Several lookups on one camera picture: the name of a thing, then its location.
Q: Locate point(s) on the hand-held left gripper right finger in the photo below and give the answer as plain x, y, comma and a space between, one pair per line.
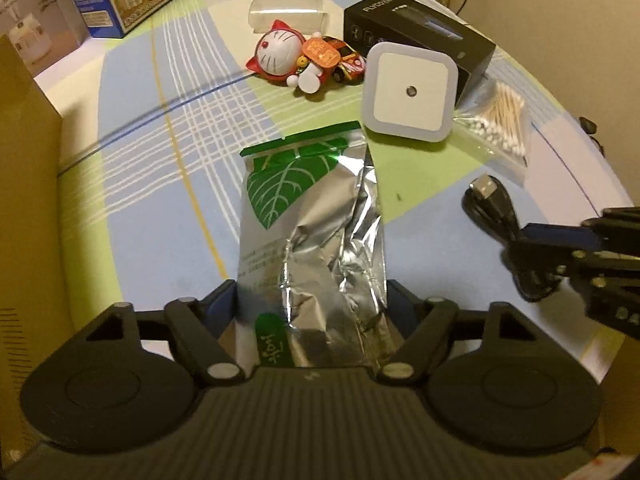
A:
399, 302

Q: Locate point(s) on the small dark object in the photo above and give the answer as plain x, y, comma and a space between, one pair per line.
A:
589, 126

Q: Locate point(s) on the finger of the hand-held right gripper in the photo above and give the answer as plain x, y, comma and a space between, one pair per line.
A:
615, 230
550, 234

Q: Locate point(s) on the silver foil bag green leaf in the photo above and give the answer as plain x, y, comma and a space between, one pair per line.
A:
310, 210

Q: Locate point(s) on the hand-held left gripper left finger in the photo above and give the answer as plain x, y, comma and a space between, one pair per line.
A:
226, 302

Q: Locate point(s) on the clear plastic cup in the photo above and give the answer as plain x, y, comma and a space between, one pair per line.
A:
285, 10

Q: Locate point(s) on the red cat figurine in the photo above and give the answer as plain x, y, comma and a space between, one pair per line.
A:
275, 52

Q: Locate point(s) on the white square night light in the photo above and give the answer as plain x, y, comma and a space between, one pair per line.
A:
410, 90

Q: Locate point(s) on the red toy car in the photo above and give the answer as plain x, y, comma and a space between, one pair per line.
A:
350, 65

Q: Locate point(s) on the black shaver box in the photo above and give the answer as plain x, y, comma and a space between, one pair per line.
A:
425, 30

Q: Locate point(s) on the bag of cotton swabs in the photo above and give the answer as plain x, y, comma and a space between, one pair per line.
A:
500, 120

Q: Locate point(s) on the white appliance box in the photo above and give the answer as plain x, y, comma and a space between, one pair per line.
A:
35, 15

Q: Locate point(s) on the cardboard box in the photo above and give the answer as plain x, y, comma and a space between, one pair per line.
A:
25, 185

